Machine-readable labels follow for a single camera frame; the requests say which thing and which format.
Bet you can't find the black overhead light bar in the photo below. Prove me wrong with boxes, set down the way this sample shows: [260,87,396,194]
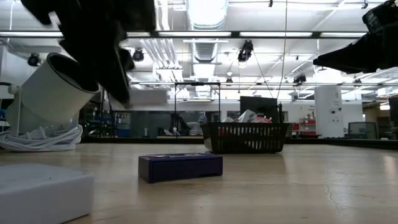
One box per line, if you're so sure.
[0,30,368,39]

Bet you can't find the black monitor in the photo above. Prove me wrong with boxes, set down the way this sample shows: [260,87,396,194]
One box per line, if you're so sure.
[239,95,279,123]

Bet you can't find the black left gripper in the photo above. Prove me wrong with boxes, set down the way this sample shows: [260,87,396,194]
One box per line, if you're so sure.
[20,0,156,105]

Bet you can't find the black plastic basket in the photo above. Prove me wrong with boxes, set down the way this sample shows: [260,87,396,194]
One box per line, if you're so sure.
[200,121,292,154]

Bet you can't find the white USB wall charger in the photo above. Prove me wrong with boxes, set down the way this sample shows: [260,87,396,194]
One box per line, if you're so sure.
[238,109,259,123]

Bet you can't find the black metal table frame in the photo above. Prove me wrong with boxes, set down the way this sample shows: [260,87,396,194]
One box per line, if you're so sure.
[79,136,398,151]

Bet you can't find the person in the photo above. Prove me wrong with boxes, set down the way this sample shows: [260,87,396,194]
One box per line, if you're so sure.
[186,114,208,137]

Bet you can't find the white cylindrical spot lamp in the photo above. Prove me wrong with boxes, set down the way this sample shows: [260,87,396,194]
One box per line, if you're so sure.
[5,52,101,138]

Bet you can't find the black metal frame stand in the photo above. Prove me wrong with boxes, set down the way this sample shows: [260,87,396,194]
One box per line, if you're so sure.
[99,81,222,138]

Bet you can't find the navy blue rectangular box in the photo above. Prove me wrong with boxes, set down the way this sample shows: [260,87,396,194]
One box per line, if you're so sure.
[137,153,224,184]

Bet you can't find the white pillar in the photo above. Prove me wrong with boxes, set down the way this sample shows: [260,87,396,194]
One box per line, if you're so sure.
[314,85,345,138]

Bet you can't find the white coiled lamp cable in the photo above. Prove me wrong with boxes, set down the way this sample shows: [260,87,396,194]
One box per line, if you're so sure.
[0,123,83,152]

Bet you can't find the red storage shelf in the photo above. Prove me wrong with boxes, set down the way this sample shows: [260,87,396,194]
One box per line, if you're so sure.
[298,117,317,135]

